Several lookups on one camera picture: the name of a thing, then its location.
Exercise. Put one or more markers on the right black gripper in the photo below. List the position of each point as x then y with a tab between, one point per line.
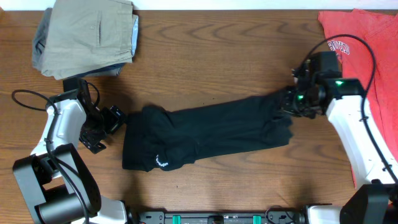
290	101

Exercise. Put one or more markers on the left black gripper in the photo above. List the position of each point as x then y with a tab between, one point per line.
94	125

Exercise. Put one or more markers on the black polo shirt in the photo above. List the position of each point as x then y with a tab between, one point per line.
167	140

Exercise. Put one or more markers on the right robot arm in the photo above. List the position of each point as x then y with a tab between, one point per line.
374	167

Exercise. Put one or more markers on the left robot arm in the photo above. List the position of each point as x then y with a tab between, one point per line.
54	181

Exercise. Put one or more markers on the folded dark blue garment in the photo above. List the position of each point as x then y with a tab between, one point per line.
108	71

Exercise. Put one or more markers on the red printed t-shirt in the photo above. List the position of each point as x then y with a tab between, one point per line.
366	45

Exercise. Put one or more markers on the folded khaki trousers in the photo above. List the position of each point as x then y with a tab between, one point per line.
87	35

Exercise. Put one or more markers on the folded light blue garment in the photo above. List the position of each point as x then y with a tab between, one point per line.
134	36

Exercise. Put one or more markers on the folded grey garment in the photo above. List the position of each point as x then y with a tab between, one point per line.
40	38

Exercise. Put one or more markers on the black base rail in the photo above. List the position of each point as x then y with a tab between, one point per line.
271	216

